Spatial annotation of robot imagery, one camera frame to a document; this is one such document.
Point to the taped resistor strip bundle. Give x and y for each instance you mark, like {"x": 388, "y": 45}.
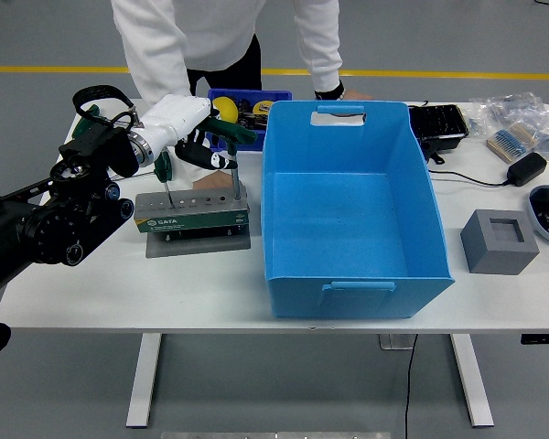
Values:
{"x": 512, "y": 142}

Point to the person's right hand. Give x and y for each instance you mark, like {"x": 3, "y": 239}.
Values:
{"x": 215, "y": 183}

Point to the person's left hand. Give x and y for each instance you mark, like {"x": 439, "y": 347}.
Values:
{"x": 358, "y": 95}

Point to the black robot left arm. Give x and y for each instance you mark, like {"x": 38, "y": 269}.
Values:
{"x": 50, "y": 228}

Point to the small dark blue bin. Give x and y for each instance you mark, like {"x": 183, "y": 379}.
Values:
{"x": 279, "y": 94}

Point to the grey foam block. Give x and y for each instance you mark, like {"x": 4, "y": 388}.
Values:
{"x": 485, "y": 256}

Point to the person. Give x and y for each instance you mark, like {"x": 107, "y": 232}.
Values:
{"x": 219, "y": 32}

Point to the black table control panel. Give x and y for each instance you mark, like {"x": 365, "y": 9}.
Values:
{"x": 543, "y": 339}

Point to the person's right forearm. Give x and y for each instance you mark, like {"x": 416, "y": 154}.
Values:
{"x": 164, "y": 78}

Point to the yellow tape measure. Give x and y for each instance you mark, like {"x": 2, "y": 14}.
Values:
{"x": 261, "y": 107}

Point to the grey green hex key stand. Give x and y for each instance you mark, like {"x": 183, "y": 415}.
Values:
{"x": 187, "y": 224}

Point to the white table leg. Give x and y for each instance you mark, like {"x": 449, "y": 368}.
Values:
{"x": 473, "y": 388}
{"x": 144, "y": 388}

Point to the clear plastic parts bags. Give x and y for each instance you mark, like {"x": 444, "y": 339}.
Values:
{"x": 508, "y": 107}

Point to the person's left forearm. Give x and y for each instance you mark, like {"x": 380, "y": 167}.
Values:
{"x": 325, "y": 68}

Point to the dark electronic parts pile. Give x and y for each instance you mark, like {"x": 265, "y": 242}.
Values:
{"x": 251, "y": 120}

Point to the black plastic tray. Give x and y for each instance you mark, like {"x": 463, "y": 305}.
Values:
{"x": 437, "y": 123}

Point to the large light blue folding box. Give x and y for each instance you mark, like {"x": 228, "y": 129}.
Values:
{"x": 329, "y": 302}

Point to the light blue oval tray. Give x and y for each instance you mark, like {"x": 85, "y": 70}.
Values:
{"x": 537, "y": 226}

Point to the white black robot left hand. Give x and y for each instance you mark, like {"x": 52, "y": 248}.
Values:
{"x": 178, "y": 114}

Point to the grey metal foot plate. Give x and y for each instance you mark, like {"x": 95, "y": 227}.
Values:
{"x": 393, "y": 342}

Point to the black power adapter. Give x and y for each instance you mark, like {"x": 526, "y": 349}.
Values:
{"x": 526, "y": 169}

